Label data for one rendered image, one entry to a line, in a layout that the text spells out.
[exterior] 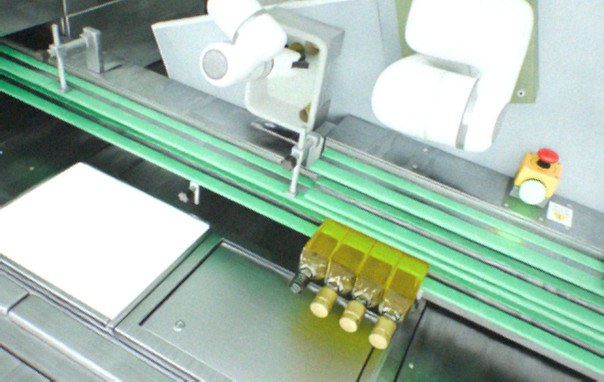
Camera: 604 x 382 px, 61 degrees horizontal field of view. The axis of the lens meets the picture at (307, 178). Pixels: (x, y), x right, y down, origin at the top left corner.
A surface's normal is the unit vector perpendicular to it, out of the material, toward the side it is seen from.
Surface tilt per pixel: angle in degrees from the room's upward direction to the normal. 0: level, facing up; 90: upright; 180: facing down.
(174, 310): 90
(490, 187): 90
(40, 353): 90
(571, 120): 0
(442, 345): 89
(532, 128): 0
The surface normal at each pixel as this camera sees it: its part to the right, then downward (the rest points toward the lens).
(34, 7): 0.88, 0.39
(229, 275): 0.15, -0.78
